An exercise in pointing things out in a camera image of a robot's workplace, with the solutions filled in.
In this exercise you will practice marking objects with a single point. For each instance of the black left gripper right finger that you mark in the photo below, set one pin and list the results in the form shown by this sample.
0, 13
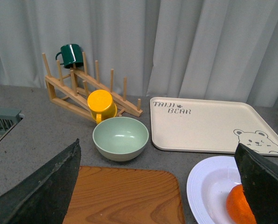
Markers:
259, 177

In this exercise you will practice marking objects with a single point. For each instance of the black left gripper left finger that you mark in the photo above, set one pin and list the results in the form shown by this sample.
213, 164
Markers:
45, 195

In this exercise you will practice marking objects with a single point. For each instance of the orange fruit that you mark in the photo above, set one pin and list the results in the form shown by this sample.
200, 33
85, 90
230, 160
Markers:
238, 208

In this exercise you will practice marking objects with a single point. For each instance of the white round plate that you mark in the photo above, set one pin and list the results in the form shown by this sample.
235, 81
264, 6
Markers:
208, 185

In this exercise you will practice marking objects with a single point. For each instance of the brown wooden tray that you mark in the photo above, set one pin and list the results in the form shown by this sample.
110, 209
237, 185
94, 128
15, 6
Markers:
125, 196

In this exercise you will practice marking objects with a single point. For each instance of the grey green sink rack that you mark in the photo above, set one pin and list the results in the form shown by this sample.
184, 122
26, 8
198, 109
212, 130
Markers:
9, 118

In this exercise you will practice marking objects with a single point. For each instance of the beige bear tray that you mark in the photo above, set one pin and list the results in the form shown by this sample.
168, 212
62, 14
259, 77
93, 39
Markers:
209, 126

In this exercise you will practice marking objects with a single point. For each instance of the light green bowl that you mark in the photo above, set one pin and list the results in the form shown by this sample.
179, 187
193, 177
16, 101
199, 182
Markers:
120, 138

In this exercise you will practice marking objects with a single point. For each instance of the wooden dish rack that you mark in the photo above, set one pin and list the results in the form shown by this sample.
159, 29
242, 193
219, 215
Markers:
69, 91

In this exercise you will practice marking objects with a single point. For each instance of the yellow mug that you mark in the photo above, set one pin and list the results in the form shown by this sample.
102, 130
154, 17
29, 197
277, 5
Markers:
101, 105

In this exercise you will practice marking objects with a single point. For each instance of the dark green mug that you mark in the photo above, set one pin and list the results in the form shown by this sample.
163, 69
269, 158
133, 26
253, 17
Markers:
72, 55

